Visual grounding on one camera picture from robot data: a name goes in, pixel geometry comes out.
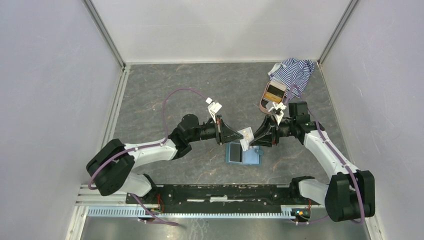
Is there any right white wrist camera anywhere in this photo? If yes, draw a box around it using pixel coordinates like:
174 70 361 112
265 101 286 125

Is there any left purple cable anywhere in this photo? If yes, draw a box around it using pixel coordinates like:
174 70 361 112
87 88 210 228

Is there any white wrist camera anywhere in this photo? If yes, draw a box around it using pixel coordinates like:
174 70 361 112
265 101 286 125
205 97 222 123

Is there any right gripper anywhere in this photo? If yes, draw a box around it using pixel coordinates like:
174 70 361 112
248 114 296 148

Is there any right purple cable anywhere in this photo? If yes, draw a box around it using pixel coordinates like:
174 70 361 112
284 83 366 226

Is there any white credit card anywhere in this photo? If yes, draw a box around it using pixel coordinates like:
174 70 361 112
238 127 255 152

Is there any purple cable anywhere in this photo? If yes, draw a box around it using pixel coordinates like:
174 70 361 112
87 88 210 228
284 83 366 226

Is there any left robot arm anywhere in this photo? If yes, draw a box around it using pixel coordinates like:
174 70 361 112
86 114 244 204

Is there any striped blue white cloth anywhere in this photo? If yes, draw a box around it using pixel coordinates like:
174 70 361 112
267 58 315 100

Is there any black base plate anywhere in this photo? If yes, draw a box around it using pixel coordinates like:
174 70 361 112
140 184 318 214

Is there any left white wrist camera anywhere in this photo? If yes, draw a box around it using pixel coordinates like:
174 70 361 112
205 97 222 123

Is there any light blue cable duct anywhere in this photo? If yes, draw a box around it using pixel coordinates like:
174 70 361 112
86 206 295 220

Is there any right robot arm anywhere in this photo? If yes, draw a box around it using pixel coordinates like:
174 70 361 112
250 101 376 224

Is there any aluminium frame rail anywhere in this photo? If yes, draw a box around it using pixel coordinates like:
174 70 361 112
75 184 376 208

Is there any pink card box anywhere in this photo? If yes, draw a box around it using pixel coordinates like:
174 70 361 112
259 80 288 115

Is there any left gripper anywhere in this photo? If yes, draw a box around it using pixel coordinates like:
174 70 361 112
187 115 244 146

